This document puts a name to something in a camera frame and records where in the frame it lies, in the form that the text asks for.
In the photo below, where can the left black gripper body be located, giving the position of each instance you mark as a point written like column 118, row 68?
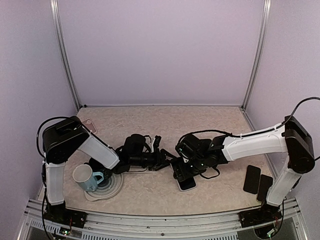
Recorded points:
column 150, row 161

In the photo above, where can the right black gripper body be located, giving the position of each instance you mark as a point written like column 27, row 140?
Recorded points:
column 198, row 167

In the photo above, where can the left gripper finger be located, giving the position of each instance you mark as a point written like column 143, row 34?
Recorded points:
column 167, row 155
column 156, row 166

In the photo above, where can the black smartphone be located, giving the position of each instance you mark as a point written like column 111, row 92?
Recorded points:
column 187, row 184
column 264, row 184
column 252, row 179

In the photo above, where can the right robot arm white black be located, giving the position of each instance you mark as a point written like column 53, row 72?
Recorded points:
column 287, row 137

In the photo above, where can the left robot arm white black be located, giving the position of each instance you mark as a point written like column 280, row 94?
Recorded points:
column 68, row 135

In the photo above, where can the dark green mug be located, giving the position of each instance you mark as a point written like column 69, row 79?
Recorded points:
column 98, row 167

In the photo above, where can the grey collapsible silicone bowl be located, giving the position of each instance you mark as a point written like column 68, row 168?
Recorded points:
column 108, row 190

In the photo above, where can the light blue mug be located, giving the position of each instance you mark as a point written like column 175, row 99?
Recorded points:
column 86, row 178

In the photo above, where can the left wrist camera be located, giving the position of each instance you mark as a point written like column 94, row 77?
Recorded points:
column 155, row 142

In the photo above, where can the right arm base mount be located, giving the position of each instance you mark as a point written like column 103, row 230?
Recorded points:
column 263, row 214

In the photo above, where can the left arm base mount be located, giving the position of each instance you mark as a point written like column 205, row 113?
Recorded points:
column 65, row 216

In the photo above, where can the right aluminium frame post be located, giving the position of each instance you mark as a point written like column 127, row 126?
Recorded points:
column 258, row 53

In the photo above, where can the aluminium frame post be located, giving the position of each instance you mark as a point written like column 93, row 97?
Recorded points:
column 54, row 5
column 258, row 53

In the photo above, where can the left aluminium frame post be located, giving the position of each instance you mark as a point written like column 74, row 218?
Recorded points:
column 54, row 5

